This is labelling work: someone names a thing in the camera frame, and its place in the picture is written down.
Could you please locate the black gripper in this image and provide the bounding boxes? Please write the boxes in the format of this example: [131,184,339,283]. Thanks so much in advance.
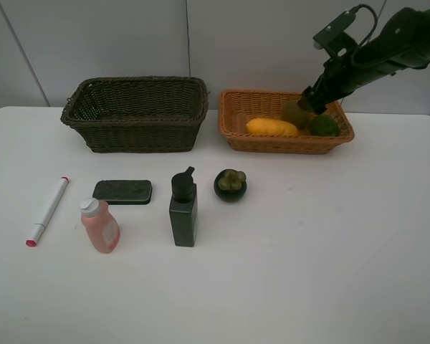
[297,53,366,115]

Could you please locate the brown kiwi fruit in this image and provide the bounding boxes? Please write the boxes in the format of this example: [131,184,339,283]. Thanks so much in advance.
[281,101,311,130]

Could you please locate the green lime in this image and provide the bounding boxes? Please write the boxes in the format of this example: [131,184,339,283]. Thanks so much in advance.
[308,115,340,137]

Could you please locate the yellow mango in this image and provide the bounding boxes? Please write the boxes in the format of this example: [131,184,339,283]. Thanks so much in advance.
[246,118,300,136]

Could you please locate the dark purple mangosteen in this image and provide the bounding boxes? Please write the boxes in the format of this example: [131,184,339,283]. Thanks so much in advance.
[214,169,247,203]

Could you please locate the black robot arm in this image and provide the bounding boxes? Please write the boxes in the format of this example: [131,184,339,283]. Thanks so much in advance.
[297,4,430,115]

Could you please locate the orange wicker basket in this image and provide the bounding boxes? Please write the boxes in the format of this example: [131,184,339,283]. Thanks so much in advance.
[218,90,355,155]

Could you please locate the dark green pump bottle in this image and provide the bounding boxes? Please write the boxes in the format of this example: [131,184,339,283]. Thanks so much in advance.
[169,166,198,247]

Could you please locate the dark brown wicker basket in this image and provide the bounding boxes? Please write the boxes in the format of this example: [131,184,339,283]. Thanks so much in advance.
[61,76,209,153]

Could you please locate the dark green whiteboard eraser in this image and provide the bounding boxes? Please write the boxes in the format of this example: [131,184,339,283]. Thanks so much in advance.
[92,180,153,205]

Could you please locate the pink bottle white cap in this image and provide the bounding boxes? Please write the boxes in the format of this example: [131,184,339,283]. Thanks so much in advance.
[79,198,120,254]

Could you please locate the white marker pen red caps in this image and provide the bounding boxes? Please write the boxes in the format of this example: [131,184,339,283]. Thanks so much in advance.
[25,176,70,247]

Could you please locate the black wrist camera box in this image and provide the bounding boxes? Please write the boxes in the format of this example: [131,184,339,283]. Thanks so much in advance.
[312,9,357,59]

